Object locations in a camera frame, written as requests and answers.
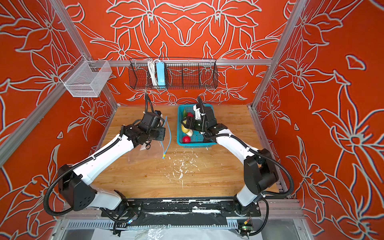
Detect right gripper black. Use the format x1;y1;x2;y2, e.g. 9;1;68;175
179;115;209;133

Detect orange yellow mango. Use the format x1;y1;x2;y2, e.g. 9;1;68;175
181;125;190;134

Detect clear zip top bag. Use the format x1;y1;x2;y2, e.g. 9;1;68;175
127;117;172;163

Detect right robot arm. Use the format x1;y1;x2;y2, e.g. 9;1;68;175
181;97;294;208

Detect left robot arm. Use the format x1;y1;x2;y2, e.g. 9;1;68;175
43;95;166;221

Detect teal plastic basket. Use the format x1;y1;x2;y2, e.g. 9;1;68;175
177;104;216;148

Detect red fruit front left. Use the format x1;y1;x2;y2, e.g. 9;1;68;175
182;136;192;144

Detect light blue box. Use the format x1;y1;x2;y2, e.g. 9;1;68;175
156;62;166;89

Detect small circuit board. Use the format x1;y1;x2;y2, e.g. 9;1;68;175
239;225;255;238

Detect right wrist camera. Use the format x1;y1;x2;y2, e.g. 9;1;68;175
193;104;202;121

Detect black wire wall basket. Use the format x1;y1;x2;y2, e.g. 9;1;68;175
128;58;219;90

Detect white cable bundle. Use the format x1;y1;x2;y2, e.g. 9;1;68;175
147;59;158;88

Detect white wire mesh basket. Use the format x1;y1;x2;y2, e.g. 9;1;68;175
61;61;112;98

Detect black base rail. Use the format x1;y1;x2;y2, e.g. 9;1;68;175
101;197;261;229

